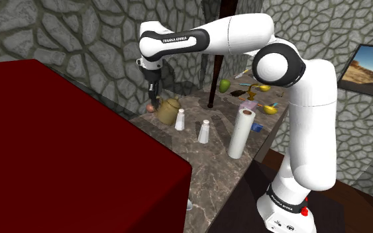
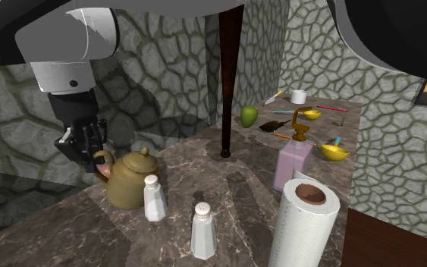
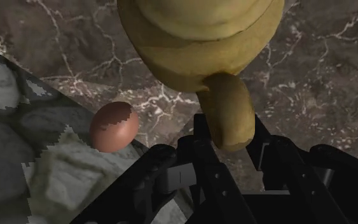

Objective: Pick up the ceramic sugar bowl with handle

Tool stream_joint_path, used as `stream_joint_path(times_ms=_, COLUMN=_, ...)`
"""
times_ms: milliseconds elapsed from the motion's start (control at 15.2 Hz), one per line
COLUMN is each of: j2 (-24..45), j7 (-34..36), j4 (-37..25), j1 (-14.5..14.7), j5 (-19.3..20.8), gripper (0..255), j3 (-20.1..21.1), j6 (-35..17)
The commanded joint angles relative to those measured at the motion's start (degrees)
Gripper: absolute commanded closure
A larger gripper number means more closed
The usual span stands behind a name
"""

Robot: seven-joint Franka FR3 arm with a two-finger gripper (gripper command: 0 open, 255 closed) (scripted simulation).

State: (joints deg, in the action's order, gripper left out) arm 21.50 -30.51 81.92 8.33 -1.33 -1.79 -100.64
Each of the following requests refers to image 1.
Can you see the pink purple sponge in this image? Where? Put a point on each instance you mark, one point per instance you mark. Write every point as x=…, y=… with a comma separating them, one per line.
x=248, y=105

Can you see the dark brown brush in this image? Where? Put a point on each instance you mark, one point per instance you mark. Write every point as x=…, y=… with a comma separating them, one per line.
x=237, y=93

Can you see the orange pencil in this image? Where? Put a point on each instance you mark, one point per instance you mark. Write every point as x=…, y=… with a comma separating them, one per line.
x=259, y=105

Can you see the olive green teapot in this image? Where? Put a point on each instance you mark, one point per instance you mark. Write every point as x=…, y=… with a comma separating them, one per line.
x=168, y=111

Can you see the dark red cabinet block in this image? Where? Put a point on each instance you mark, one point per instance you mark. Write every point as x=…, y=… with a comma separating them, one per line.
x=60, y=155

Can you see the white paper towel roll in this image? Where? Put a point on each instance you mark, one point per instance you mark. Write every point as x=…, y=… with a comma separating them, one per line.
x=240, y=135

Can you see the small brown egg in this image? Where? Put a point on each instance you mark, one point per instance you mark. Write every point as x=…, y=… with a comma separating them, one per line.
x=149, y=108

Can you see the framed desert landscape picture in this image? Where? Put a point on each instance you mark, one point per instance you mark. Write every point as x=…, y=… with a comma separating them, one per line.
x=367, y=72

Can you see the dark brown pole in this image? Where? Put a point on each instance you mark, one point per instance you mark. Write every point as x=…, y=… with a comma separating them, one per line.
x=217, y=71

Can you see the dark robot stand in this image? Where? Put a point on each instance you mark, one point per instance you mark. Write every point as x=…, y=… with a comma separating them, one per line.
x=237, y=206

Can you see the yellow bowl with blue spoon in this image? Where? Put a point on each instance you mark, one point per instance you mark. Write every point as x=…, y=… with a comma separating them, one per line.
x=269, y=110

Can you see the brass candlestick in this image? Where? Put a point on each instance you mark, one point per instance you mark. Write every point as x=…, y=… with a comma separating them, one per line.
x=252, y=94

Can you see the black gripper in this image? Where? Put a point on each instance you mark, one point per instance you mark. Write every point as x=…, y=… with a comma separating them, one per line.
x=152, y=74

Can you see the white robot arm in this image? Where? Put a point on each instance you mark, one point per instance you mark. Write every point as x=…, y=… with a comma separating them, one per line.
x=312, y=129

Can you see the white salt shaker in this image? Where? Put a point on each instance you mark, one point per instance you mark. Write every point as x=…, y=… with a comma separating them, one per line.
x=204, y=132
x=180, y=121

